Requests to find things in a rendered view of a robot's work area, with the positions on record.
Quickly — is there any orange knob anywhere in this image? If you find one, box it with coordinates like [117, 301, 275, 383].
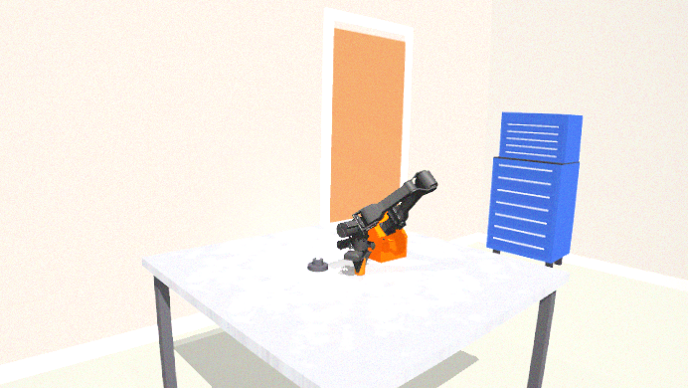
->
[355, 259, 365, 276]

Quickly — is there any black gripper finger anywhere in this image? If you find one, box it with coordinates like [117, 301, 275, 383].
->
[362, 251, 372, 266]
[352, 258, 365, 274]

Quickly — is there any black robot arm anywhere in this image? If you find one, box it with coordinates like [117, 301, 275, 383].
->
[336, 170, 438, 251]

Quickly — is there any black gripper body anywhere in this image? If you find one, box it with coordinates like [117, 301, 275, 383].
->
[344, 234, 376, 262]

